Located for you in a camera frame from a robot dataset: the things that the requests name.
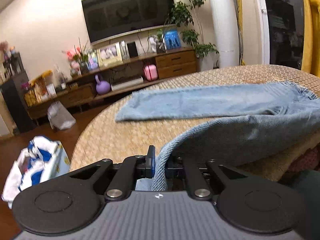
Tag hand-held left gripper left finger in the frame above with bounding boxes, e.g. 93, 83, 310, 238
70, 145, 157, 202

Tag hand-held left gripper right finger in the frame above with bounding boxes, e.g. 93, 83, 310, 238
166, 155, 253, 200

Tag blue denim dress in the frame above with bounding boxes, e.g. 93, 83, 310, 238
115, 81, 320, 192

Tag beige lace tablecloth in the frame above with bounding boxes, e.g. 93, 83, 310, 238
70, 64, 320, 183

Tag white soundbar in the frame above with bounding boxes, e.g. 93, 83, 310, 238
111, 76, 144, 92

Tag purple kettlebell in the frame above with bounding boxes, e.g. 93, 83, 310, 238
94, 74, 112, 95

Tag pink case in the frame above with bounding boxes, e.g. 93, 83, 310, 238
143, 64, 159, 81

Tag banana print laundry basket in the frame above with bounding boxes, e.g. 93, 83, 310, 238
47, 140, 71, 180

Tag clear plastic bag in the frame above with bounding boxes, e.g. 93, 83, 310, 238
47, 101, 77, 130

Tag wooden TV cabinet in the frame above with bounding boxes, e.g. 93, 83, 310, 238
24, 46, 198, 120

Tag small black speaker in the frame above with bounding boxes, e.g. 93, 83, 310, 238
127, 42, 139, 58

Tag blue and white polo shirt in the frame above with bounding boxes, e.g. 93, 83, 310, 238
19, 137, 54, 190

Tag pink flowers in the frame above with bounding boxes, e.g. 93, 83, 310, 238
62, 39, 90, 74

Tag stack of yellow boxes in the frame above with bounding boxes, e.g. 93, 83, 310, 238
24, 70, 53, 107

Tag white and blue bag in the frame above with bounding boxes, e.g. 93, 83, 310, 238
1, 136, 60, 209

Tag black tower speaker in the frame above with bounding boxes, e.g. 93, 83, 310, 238
0, 52, 37, 134

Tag black television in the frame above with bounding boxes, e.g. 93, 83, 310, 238
81, 0, 175, 44

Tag green potted plant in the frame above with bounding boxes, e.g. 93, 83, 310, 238
164, 0, 220, 58

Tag yellow curtain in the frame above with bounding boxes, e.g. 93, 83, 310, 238
299, 0, 320, 72

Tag cream photo frame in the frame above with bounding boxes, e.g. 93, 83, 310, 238
96, 42, 123, 67

